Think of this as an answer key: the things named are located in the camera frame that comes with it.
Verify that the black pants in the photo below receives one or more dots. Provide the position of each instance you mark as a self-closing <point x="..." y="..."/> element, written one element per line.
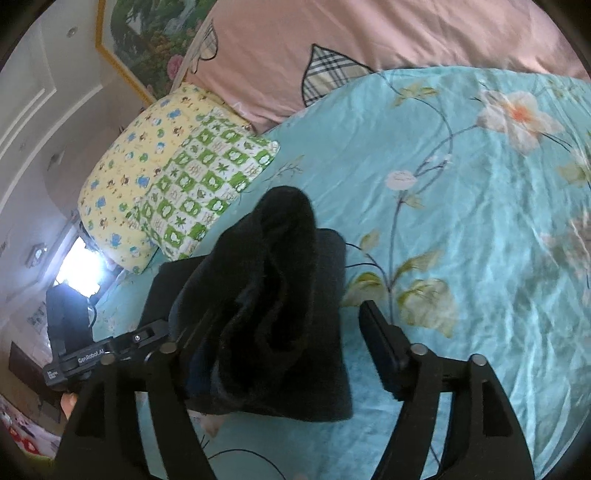
<point x="277" y="300"/>

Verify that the colourful printed cloth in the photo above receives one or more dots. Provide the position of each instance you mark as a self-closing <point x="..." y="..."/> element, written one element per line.
<point x="27" y="434"/>

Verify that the pink long pillow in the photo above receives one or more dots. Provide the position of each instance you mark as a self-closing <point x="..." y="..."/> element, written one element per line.
<point x="369" y="41"/>

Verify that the green checked pillow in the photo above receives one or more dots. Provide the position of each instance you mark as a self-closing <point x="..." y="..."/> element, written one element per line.
<point x="207" y="180"/>

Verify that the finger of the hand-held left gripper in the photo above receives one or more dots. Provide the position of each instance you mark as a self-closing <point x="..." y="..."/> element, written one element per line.
<point x="138" y="338"/>

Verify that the dark wooden cabinet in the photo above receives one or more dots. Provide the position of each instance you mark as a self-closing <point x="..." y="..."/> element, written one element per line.
<point x="32" y="378"/>

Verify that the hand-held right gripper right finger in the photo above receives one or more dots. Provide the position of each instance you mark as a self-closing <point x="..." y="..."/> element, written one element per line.
<point x="384" y="355"/>

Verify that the gold framed landscape picture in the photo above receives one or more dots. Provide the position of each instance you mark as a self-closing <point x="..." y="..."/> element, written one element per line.
<point x="147" y="41"/>

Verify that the teal floral bedsheet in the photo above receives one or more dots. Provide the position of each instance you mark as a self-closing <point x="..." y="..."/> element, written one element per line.
<point x="461" y="230"/>

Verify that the bright window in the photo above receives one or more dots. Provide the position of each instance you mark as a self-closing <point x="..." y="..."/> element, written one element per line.
<point x="81" y="270"/>

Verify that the yellow cartoon print pillow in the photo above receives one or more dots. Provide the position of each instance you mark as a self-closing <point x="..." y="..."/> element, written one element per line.
<point x="124" y="184"/>

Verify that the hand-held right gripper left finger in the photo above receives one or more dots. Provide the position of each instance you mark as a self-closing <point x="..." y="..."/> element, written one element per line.
<point x="166" y="392"/>

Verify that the person's left hand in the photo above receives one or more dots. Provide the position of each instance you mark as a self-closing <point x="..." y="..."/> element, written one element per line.
<point x="69" y="402"/>

